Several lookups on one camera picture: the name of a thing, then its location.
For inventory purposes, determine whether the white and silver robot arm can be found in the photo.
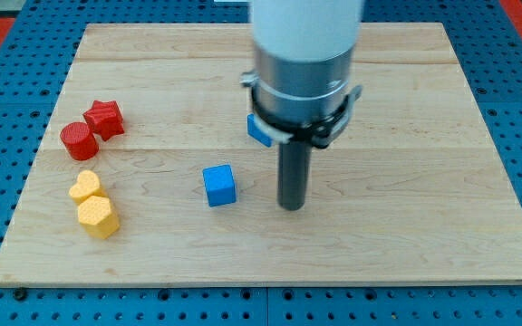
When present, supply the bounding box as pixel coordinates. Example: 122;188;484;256
249;0;365;124

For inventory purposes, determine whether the blue triangle block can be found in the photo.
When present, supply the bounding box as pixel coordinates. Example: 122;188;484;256
246;114;272;148

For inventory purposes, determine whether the yellow hexagon block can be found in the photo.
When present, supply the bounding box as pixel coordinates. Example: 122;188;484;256
77;196;120;239

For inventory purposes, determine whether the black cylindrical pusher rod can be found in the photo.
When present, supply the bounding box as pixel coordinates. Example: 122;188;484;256
277;141;312;211

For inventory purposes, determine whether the blue cube block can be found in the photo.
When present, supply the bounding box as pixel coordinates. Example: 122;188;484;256
202;164;237;207

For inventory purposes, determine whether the light wooden board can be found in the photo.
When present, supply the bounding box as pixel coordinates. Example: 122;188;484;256
0;23;522;288

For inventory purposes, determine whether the red star block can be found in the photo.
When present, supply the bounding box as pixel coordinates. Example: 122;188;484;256
83;101;125;141

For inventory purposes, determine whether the yellow heart block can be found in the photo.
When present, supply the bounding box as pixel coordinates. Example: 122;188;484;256
68;170;107;205

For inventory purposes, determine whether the red cylinder block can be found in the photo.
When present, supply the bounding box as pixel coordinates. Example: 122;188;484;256
60;122;99;161

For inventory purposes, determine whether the black clamp ring with cable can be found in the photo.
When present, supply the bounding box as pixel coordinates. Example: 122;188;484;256
239;70;363;150

